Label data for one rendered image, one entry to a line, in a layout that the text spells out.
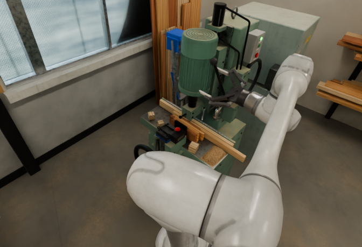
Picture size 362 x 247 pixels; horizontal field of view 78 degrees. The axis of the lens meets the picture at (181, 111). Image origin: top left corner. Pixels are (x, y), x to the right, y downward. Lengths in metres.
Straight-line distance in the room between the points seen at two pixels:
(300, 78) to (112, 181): 1.89
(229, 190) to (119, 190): 1.84
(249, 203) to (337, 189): 2.36
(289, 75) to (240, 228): 0.56
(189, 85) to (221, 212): 0.82
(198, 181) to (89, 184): 1.94
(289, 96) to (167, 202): 0.48
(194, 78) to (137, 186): 0.75
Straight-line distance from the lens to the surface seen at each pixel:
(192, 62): 1.09
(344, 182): 2.89
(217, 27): 1.19
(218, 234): 0.44
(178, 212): 0.45
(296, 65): 0.86
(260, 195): 0.48
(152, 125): 1.44
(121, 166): 2.38
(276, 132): 0.67
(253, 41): 1.29
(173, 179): 0.45
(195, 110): 1.32
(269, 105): 0.91
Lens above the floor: 1.89
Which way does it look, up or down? 40 degrees down
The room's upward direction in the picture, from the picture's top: 5 degrees clockwise
